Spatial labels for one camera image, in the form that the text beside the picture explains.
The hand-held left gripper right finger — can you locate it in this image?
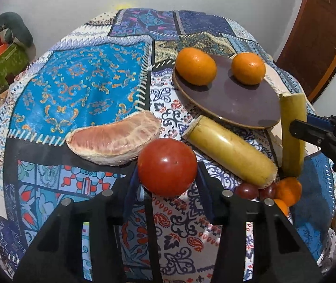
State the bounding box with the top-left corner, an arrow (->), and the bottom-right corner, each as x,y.
197,163 -> 323,283

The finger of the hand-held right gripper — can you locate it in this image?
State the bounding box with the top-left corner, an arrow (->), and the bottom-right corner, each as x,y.
306,113 -> 335,132
289,119 -> 334,148

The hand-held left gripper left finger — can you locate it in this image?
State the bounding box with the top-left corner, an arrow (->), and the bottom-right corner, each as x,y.
13,162 -> 160,283

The red tomato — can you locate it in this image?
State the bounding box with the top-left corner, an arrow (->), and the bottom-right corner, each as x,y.
137,138 -> 198,196

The thin yellow sugarcane piece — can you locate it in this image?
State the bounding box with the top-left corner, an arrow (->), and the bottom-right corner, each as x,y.
279,92 -> 307,177

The red grape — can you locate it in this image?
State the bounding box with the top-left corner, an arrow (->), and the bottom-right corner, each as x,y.
234,183 -> 259,200
259,182 -> 277,200

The thick yellow sugarcane piece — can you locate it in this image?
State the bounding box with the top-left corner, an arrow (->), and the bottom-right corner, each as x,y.
183,115 -> 278,190

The peeled pomelo segment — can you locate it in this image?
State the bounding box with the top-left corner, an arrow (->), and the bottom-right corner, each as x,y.
65,110 -> 162,166

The small mandarin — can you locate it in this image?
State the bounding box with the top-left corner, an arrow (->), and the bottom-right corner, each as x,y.
273,199 -> 291,217
276,177 -> 303,207

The dark round plate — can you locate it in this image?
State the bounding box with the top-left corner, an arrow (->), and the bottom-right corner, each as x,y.
172,54 -> 282,129

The large orange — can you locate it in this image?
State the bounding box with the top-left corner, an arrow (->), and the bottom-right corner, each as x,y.
231,52 -> 266,85
175,47 -> 217,86

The brown wooden door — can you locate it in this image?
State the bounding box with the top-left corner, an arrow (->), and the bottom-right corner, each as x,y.
276,0 -> 336,104

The patchwork printed tablecloth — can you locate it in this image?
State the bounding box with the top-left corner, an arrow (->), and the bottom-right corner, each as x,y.
0,7 -> 336,283

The green patterned box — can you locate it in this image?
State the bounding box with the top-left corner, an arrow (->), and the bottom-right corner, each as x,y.
0,34 -> 30,95

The dark green cushion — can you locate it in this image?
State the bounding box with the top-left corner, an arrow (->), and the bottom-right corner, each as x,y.
0,12 -> 34,54

